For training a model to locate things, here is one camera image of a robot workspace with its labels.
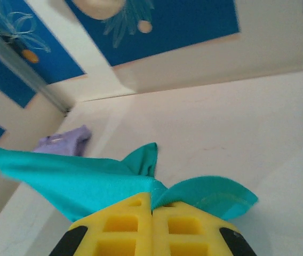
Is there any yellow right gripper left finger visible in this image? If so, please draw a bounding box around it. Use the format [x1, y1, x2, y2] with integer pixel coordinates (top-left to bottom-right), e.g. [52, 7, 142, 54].
[49, 193, 152, 256]

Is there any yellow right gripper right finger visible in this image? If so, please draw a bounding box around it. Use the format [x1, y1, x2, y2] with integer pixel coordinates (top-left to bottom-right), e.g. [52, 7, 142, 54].
[151, 201, 258, 256]

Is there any teal t-shirt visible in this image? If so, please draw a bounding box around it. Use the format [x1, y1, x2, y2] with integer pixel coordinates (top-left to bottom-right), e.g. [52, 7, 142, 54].
[0, 142, 259, 223]

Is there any folded purple t-shirt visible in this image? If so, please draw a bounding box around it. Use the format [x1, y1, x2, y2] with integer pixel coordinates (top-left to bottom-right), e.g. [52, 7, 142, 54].
[33, 124, 92, 157]

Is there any aluminium frame post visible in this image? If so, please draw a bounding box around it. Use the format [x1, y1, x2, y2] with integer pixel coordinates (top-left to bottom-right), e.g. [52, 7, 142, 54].
[0, 13, 72, 114]

